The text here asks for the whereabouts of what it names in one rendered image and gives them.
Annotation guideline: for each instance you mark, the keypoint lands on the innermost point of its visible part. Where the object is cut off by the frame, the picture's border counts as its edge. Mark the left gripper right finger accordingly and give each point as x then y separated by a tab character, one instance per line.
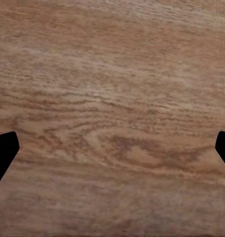
220	144

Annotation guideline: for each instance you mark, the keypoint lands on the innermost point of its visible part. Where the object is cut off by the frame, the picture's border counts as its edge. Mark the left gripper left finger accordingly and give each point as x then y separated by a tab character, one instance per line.
9	146

